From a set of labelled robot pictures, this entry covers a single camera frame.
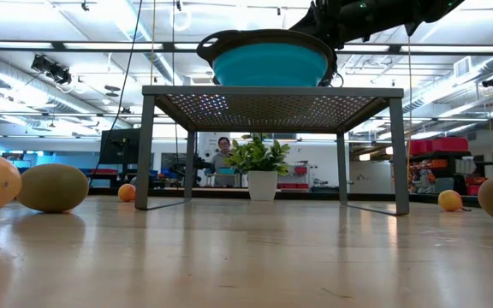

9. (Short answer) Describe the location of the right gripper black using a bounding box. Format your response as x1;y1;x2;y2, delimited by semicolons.
291;0;361;50

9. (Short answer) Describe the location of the blue collapsible bowl grey rim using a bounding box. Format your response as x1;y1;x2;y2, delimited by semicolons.
195;28;336;88

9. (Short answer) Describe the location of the small orange fruit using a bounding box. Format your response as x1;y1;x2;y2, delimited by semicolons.
437;189;472;213
117;183;137;203

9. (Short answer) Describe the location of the grey perforated metal stand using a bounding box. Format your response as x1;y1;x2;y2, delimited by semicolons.
134;85;411;216

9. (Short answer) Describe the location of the red storage bin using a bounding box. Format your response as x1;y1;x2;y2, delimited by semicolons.
431;136;470;153
407;139;434;156

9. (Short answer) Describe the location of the person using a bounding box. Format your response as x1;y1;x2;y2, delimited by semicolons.
210;136;236;188

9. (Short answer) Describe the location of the green plant in white pot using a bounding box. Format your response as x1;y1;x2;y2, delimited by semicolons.
223;132;293;203

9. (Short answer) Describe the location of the black shelf unit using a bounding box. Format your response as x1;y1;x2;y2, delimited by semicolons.
407;149;493;198

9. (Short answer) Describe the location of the black monitor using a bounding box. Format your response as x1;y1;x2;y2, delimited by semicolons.
99;127;141;166

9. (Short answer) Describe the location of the black table frame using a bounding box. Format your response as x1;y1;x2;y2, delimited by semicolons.
86;186;483;209

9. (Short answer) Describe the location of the black hanging cable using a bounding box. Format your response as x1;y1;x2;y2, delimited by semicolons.
88;0;144;186

